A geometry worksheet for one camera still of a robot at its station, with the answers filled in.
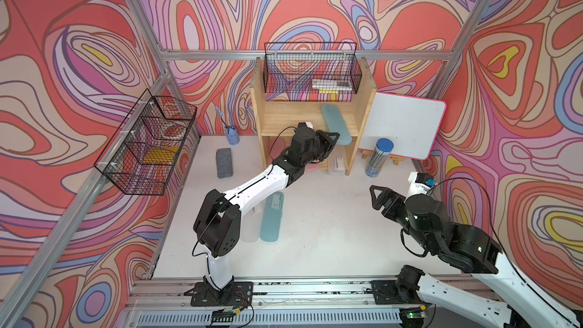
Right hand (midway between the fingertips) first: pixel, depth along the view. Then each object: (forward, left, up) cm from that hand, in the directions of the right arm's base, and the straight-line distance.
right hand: (381, 199), depth 65 cm
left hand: (+22, +8, +5) cm, 24 cm away
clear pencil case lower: (+30, +6, -18) cm, 35 cm away
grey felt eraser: (+36, +59, -24) cm, 73 cm away
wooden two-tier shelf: (+36, +31, +1) cm, 48 cm away
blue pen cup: (+50, +55, -17) cm, 77 cm away
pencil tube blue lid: (+27, -10, -10) cm, 30 cm away
